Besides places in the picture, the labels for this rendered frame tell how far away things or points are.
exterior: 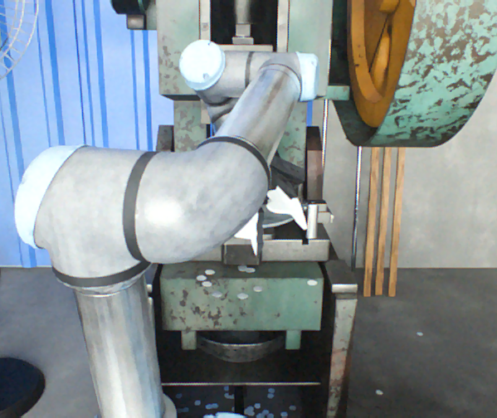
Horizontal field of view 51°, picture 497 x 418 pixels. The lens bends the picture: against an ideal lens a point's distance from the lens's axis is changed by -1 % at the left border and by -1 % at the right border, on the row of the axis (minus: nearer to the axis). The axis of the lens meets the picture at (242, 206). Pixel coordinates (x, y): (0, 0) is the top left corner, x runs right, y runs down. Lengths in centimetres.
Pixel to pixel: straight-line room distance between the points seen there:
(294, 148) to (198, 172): 109
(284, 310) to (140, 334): 70
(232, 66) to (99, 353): 47
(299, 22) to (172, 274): 65
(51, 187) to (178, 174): 13
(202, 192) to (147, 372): 28
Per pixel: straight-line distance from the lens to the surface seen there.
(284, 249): 133
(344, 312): 126
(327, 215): 144
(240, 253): 129
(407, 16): 129
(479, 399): 209
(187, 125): 156
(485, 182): 292
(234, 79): 85
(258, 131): 62
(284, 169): 95
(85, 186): 53
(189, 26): 123
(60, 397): 200
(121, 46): 253
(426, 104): 112
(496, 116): 285
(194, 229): 50
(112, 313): 62
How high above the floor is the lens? 121
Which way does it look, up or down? 19 degrees down
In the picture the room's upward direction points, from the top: 1 degrees clockwise
